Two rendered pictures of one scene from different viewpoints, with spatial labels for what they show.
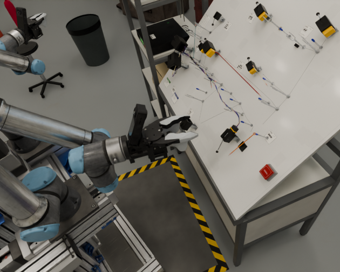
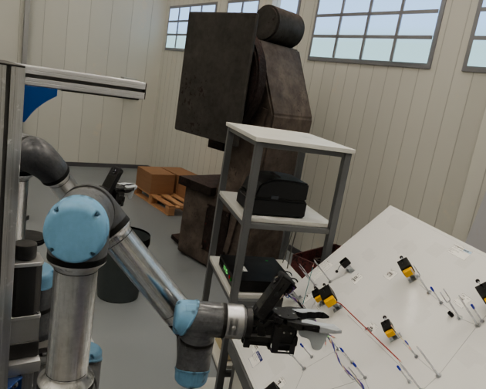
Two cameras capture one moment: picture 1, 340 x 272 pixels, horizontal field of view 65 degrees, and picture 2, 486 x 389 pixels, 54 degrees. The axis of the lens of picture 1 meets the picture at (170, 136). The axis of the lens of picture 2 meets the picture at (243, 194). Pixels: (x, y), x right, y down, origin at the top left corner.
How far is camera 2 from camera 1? 55 cm
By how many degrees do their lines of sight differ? 36
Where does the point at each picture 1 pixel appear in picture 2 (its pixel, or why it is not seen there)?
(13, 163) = (31, 332)
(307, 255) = not seen: outside the picture
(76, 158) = (188, 308)
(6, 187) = (86, 312)
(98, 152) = (217, 310)
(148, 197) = not seen: outside the picture
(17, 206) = (74, 351)
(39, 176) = not seen: hidden behind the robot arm
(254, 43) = (393, 303)
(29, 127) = (140, 259)
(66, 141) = (165, 297)
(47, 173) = (96, 348)
